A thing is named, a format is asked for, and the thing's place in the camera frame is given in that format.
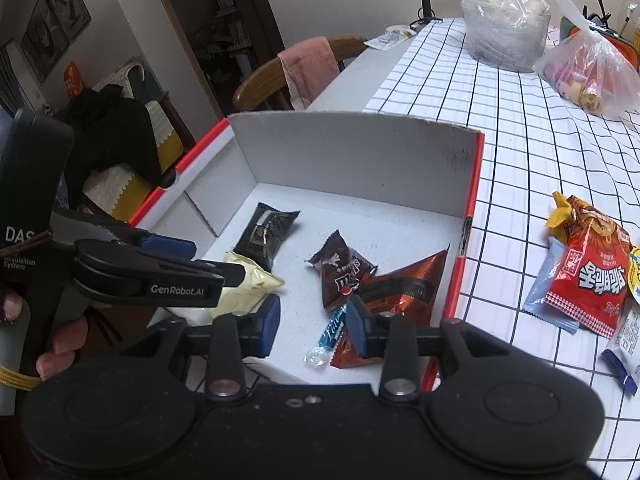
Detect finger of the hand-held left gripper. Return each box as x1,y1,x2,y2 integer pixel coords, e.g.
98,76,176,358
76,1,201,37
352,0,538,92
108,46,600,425
74,240,227,309
50,207,198,263

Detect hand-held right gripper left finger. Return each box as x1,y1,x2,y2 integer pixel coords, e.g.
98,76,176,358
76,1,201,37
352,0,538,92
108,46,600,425
110,294,282,405

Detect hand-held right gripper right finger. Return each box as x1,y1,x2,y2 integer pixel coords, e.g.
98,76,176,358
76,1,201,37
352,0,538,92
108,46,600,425
346,294,518,405

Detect blue candy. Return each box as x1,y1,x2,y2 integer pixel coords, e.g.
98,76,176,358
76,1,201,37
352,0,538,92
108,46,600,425
304,305,348,367

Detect pale yellow snack packet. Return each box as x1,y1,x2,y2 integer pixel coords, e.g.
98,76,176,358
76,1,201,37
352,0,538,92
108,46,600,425
197,251,286,318

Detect small brown snack packet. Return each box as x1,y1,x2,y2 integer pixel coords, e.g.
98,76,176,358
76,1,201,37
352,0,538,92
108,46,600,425
306,230,378,311

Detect red-brown snack packet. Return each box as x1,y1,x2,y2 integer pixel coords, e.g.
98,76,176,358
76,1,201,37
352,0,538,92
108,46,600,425
330,245,451,371

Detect black snack packet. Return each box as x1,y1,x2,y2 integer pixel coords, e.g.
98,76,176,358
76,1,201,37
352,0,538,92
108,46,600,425
233,202,301,273

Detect red and white cardboard box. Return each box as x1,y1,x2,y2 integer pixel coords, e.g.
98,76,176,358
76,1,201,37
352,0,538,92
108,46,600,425
127,111,486,393

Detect light blue snack packet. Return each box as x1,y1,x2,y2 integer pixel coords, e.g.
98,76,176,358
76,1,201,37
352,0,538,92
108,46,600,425
522,237,581,335

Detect red snack packet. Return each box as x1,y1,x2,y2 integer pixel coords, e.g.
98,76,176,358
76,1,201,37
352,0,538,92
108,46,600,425
545,192,633,338

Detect white and blue snack packet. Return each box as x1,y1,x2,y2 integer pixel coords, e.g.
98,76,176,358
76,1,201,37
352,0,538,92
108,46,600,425
600,305,640,393

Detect yellow round-faced snack packet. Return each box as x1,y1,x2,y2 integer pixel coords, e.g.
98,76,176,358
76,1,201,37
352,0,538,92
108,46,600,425
627,247,640,306

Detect person's left hand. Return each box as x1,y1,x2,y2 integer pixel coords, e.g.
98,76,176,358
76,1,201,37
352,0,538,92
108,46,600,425
0,292,90,382

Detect black garment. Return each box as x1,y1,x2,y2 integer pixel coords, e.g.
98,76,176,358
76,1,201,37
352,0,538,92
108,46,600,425
65,85,163,211

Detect chair with yellow cushion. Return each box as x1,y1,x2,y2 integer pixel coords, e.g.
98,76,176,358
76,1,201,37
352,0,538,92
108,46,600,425
82,57,185,222

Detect red paper packet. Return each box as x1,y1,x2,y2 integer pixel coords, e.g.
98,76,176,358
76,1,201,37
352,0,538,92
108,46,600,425
64,61,84,99

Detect wooden chair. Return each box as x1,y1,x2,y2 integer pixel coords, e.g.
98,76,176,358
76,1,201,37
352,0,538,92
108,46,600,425
232,36,368,113

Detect pink towel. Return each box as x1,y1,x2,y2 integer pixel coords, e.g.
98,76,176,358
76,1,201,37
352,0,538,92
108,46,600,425
277,37,341,111

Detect dark wooden bookshelf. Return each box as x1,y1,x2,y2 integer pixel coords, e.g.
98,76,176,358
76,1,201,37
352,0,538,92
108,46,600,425
145,0,286,116

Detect white checked tablecloth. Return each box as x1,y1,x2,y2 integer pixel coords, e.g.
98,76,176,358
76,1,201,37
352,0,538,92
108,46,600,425
185,16,640,426

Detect white paper packet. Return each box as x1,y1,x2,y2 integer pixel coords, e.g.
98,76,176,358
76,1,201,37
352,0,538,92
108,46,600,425
367,24,418,52

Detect clear plastic bag grey contents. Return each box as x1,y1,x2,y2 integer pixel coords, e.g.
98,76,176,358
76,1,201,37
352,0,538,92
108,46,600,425
442,0,553,73

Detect clear plastic bag red contents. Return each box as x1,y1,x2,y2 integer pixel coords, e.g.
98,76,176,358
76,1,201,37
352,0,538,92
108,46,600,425
520,0,640,121

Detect orange folding basin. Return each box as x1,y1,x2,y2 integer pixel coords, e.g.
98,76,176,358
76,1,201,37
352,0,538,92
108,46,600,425
560,15,640,68

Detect dark framed wall picture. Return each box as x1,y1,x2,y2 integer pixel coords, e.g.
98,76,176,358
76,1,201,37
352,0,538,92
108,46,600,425
20,0,71,83
44,0,93,43

